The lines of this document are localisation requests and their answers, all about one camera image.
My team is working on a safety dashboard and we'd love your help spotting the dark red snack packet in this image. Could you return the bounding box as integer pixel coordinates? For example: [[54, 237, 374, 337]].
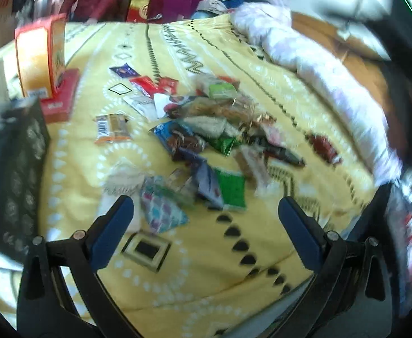
[[306, 132, 343, 164]]

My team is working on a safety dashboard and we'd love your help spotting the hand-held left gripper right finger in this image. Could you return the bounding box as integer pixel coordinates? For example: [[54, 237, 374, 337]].
[[278, 196, 404, 338]]

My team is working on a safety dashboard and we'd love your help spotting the pale pink quilt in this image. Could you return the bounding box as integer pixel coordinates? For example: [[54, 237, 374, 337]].
[[230, 2, 404, 184]]

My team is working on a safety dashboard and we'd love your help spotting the red gift box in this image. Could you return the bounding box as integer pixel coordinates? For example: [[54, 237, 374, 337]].
[[126, 0, 154, 23]]

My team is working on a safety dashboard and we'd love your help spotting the pile of assorted snack packets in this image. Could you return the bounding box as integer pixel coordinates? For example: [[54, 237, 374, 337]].
[[150, 74, 307, 191]]

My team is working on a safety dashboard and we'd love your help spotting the white snack packet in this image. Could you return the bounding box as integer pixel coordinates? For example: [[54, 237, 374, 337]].
[[123, 93, 157, 120]]

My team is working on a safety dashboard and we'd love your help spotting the teal patterned snack packet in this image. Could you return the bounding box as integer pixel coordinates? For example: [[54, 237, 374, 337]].
[[139, 176, 189, 235]]

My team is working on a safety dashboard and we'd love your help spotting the orange cardboard box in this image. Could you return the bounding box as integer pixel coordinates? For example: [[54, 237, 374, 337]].
[[15, 13, 67, 99]]

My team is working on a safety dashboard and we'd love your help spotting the grey blue snack packet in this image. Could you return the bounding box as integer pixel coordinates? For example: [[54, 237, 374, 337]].
[[192, 158, 224, 208]]

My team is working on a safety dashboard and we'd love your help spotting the dark blue snack packet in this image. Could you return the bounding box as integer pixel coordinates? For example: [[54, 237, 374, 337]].
[[109, 63, 139, 79]]

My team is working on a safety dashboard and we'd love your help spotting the black patterned bag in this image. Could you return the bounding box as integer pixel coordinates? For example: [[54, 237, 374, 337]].
[[0, 97, 51, 264]]

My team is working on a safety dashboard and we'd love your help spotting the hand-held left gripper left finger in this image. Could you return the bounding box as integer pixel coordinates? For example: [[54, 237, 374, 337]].
[[16, 194, 140, 338]]

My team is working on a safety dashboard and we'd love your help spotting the clear plastic snack packet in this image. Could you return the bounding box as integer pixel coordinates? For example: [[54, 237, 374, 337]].
[[98, 160, 147, 219]]

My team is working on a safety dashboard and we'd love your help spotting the brown barcode snack packet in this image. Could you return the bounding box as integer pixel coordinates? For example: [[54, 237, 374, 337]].
[[94, 113, 131, 145]]

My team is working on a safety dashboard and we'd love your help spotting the wooden bed headboard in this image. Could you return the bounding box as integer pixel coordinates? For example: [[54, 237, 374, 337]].
[[290, 10, 393, 120]]

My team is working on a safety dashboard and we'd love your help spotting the red flat box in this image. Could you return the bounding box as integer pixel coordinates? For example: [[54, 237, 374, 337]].
[[39, 68, 80, 123]]

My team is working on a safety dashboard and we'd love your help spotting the green dotted snack packet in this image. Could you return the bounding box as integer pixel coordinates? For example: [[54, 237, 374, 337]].
[[215, 169, 247, 212]]

